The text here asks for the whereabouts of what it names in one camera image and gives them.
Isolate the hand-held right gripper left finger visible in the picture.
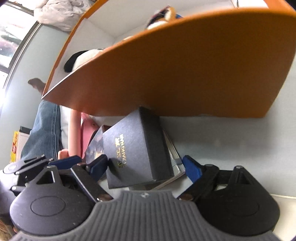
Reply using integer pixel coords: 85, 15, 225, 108
35, 154, 114, 203

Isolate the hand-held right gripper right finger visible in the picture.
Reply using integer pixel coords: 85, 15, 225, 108
177, 155, 264, 202

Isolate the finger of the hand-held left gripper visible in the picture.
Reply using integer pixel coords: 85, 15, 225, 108
22, 155, 82, 168

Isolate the picture-print card box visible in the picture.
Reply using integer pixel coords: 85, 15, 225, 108
84, 125, 109, 165

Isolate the pink case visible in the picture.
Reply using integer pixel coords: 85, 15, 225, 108
81, 112, 99, 149

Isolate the dark box with gold print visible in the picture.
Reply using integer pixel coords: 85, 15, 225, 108
102, 106, 175, 189

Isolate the orange cardboard box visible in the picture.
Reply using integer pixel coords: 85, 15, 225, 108
41, 0, 296, 118

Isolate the panda plush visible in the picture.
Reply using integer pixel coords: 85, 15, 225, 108
63, 47, 105, 73

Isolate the fox plush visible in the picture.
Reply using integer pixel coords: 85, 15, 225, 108
147, 6, 183, 29

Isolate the yellow package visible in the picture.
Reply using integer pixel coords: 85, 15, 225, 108
10, 131, 20, 163

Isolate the pink tube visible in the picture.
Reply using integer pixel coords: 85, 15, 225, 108
69, 109, 82, 158

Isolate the person's left leg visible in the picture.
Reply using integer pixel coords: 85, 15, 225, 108
21, 101, 62, 160

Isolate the brown sock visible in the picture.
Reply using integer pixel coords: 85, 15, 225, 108
28, 77, 48, 94

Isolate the window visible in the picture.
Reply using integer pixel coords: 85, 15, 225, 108
0, 0, 40, 93

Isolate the bundled pale pink duvet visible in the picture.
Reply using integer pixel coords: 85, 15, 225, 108
35, 0, 93, 32

